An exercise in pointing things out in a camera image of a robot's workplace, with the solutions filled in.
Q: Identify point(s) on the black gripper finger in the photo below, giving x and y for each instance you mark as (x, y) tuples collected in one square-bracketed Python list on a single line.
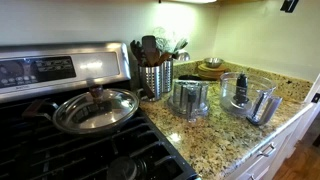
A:
[(285, 4), (293, 4)]

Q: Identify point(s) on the clear food processor bowl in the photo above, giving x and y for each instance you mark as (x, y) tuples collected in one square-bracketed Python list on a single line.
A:
[(258, 90)]

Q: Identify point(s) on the small steel bowl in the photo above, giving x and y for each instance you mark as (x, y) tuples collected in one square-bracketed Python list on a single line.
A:
[(213, 62)]

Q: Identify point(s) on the under-cabinet light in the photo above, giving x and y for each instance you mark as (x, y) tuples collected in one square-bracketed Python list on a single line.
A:
[(190, 1)]

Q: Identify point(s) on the round wooden trivet stack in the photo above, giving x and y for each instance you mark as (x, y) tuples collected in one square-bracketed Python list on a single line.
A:
[(210, 71)]

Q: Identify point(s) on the green spatula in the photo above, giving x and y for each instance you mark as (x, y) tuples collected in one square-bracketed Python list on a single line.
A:
[(181, 44)]

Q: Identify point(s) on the steel ladle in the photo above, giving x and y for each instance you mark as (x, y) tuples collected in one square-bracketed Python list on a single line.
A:
[(183, 56)]

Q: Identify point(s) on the brown wooden spoon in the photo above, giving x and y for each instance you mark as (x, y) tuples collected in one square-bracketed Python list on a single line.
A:
[(164, 57)]

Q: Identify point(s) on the clear food processor lid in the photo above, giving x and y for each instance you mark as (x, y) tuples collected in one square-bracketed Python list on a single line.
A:
[(188, 98)]

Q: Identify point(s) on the dark wooden spatula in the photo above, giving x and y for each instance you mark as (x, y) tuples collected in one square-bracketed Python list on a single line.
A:
[(150, 48)]

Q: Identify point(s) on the white kitchen cabinet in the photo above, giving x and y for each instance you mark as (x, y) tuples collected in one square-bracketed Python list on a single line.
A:
[(283, 146)]

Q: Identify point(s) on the wide perforated steel utensil holder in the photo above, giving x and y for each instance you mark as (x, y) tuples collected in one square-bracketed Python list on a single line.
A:
[(150, 78)]

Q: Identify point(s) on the black slotted utensil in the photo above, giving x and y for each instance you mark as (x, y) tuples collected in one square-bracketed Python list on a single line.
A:
[(136, 50)]

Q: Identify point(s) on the stainless steel gas stove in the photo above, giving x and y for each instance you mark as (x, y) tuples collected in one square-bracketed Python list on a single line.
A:
[(100, 65)]

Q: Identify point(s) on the shiny steel pan lid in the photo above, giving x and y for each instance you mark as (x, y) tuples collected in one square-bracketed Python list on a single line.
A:
[(100, 113)]

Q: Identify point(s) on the black stove burner cap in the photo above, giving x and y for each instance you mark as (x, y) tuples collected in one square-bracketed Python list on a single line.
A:
[(125, 168)]

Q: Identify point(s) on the black wall outlet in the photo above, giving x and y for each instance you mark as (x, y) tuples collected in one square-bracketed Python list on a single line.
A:
[(315, 97)]

